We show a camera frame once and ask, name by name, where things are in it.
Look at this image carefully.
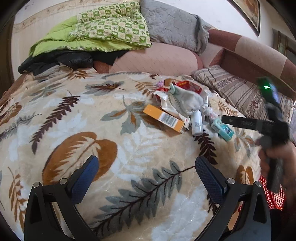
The green checkered quilt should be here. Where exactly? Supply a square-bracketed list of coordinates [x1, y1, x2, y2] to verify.
[29, 1, 151, 57]

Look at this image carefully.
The brown padded headboard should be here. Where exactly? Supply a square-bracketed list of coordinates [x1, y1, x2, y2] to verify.
[207, 29, 295, 100]

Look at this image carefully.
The orange cardboard box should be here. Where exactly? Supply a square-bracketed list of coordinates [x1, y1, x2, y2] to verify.
[143, 104, 186, 133]

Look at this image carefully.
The person's right hand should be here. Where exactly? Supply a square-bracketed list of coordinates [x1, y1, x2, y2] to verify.
[258, 141, 295, 206]

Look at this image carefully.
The pink quilted bolster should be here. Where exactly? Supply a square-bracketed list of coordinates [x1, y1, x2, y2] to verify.
[94, 42, 204, 76]

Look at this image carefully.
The grey quilted pillow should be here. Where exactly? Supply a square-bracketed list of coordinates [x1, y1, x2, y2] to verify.
[139, 0, 212, 54]

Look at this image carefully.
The crumpled white grey sock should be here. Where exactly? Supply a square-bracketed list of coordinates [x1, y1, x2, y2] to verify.
[168, 83, 203, 116]

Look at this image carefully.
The red mesh trash basket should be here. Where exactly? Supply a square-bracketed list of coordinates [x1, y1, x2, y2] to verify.
[259, 176, 285, 210]

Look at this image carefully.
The red snack wrapper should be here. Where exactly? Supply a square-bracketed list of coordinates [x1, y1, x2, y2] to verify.
[156, 78, 204, 95]

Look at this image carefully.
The teal small packet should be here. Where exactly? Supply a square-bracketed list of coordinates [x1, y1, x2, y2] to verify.
[211, 118, 234, 142]

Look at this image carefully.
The black jacket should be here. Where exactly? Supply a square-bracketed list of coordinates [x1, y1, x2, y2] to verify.
[18, 50, 128, 76]

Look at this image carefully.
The pink candy wrapper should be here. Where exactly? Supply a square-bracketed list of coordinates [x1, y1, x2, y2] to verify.
[157, 80, 165, 88]

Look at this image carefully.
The striped floral pillow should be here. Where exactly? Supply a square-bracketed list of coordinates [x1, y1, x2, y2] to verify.
[191, 64, 295, 121]

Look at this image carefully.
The leaf pattern fleece blanket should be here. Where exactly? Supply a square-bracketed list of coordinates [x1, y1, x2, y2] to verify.
[1, 68, 260, 240]

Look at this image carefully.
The framed wall picture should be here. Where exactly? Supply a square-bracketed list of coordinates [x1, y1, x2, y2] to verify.
[229, 0, 261, 36]

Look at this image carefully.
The white plastic wrapper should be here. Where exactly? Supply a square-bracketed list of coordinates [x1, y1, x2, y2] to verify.
[154, 90, 190, 128]

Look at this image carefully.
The white spray bottle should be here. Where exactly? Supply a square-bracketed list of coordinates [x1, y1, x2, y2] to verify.
[190, 110, 204, 136]

